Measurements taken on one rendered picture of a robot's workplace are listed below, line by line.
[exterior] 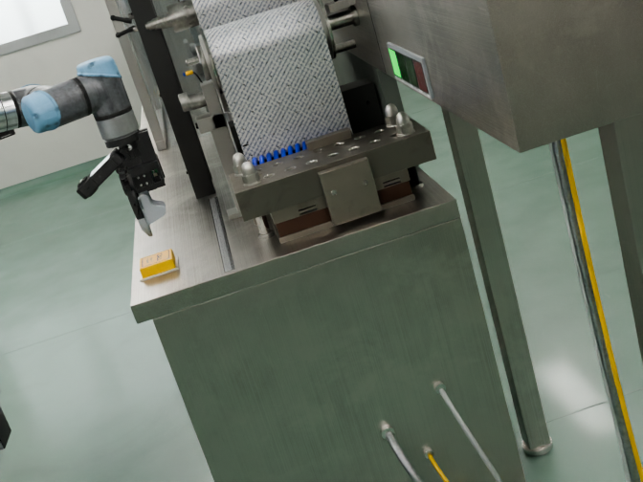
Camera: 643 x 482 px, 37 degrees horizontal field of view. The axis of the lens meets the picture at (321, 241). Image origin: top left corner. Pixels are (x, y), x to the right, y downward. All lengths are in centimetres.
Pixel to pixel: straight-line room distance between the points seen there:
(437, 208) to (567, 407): 110
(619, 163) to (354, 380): 80
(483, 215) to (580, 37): 113
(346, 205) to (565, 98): 71
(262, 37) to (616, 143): 87
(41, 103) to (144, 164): 23
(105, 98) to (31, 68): 580
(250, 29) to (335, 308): 60
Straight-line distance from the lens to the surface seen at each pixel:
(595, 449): 265
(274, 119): 203
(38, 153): 778
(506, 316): 245
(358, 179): 186
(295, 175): 186
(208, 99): 209
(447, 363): 200
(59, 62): 764
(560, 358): 307
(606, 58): 129
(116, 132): 189
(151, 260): 198
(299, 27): 202
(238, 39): 201
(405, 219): 186
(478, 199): 232
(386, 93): 208
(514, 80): 124
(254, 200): 186
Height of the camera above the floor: 152
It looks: 20 degrees down
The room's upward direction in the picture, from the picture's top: 17 degrees counter-clockwise
